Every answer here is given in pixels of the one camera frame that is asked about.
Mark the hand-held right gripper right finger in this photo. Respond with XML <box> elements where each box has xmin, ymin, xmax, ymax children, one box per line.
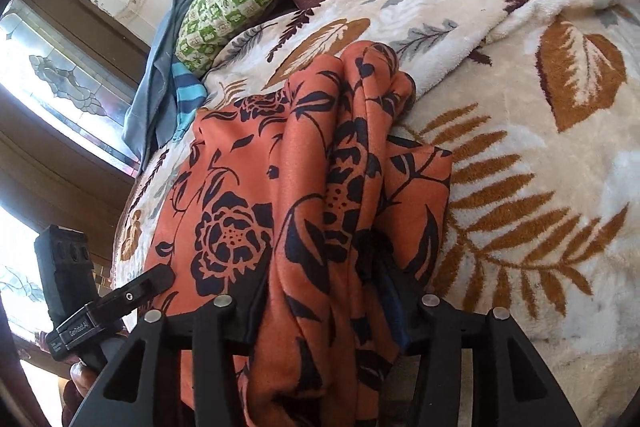
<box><xmin>372</xmin><ymin>247</ymin><xmax>576</xmax><ymax>427</ymax></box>

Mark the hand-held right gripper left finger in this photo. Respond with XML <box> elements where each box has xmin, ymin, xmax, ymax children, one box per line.
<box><xmin>67</xmin><ymin>274</ymin><xmax>273</xmax><ymax>427</ymax></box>

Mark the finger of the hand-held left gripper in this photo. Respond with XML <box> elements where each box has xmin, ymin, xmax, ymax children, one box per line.
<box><xmin>90</xmin><ymin>266</ymin><xmax>176</xmax><ymax>323</ymax></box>

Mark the orange black floral garment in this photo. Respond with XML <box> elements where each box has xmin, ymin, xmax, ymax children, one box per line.
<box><xmin>142</xmin><ymin>41</ymin><xmax>453</xmax><ymax>427</ymax></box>

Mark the person's left hand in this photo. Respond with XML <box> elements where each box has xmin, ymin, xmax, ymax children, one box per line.
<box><xmin>62</xmin><ymin>361</ymin><xmax>103</xmax><ymax>408</ymax></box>

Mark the stained glass window pane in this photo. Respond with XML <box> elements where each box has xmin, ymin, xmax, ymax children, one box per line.
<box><xmin>0</xmin><ymin>0</ymin><xmax>143</xmax><ymax>172</ymax></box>
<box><xmin>0</xmin><ymin>207</ymin><xmax>61</xmax><ymax>348</ymax></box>

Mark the teal striped cloth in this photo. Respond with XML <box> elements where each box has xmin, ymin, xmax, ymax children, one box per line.
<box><xmin>170</xmin><ymin>61</ymin><xmax>208</xmax><ymax>142</ymax></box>

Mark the cream leaf-print fleece blanket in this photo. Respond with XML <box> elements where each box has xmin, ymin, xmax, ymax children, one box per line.
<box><xmin>112</xmin><ymin>0</ymin><xmax>640</xmax><ymax>427</ymax></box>

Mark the blue-grey cloth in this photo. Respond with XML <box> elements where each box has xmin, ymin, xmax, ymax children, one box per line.
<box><xmin>124</xmin><ymin>0</ymin><xmax>211</xmax><ymax>158</ymax></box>

